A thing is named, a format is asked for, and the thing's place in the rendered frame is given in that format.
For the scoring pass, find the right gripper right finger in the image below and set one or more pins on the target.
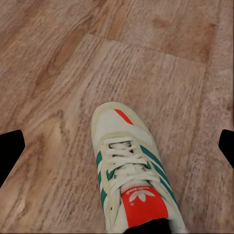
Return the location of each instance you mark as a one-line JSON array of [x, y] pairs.
[[226, 145]]

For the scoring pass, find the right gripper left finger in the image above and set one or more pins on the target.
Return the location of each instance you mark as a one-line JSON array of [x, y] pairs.
[[11, 146]]

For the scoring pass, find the gym shoe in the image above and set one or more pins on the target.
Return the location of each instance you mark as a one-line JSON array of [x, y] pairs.
[[136, 195]]

